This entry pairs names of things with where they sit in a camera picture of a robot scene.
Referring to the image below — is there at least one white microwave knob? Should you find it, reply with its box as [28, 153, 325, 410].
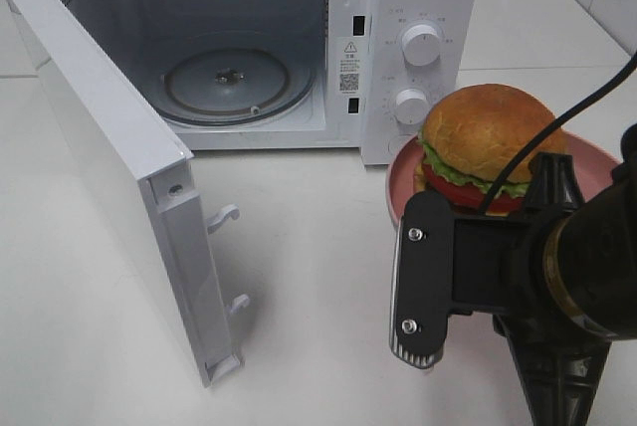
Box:
[394, 89, 431, 125]
[400, 21, 441, 67]

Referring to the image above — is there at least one white upper microwave knob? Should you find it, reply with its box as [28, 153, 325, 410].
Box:
[400, 21, 441, 67]

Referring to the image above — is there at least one burger with lettuce and tomato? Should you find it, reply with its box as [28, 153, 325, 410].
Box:
[413, 84, 555, 213]

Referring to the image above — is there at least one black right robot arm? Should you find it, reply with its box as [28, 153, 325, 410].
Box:
[451, 128, 636, 425]

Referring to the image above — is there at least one black camera cable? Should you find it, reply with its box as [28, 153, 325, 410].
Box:
[478, 50, 637, 213]

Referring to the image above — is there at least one white lower microwave knob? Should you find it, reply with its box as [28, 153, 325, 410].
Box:
[394, 89, 431, 125]

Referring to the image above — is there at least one glass microwave turntable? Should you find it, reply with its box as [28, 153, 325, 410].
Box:
[154, 48, 315, 126]

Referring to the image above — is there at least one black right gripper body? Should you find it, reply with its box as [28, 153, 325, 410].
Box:
[449, 211, 552, 318]

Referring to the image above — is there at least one white microwave door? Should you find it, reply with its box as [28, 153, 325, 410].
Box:
[6, 0, 240, 385]

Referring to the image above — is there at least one pink round plate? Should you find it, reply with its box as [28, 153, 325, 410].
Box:
[386, 131, 619, 225]

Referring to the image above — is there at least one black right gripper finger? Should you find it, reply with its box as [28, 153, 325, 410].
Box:
[522, 152, 583, 215]
[493, 316, 610, 426]

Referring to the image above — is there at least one white microwave oven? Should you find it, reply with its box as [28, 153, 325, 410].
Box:
[7, 0, 474, 165]

